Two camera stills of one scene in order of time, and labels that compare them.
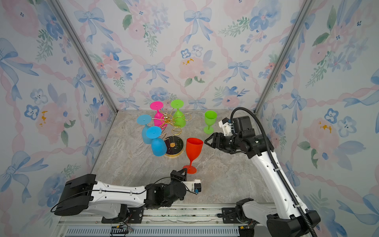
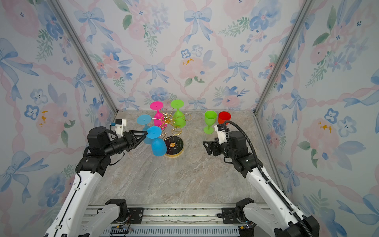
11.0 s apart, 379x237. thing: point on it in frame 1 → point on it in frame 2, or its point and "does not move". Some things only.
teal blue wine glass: x=145 y=119 does not move
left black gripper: x=180 y=175 → x=131 y=139
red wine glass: x=194 y=147 → x=224 y=116
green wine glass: x=179 y=117 does not move
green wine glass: x=210 y=118 does not move
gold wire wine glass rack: x=174 y=144 does not move
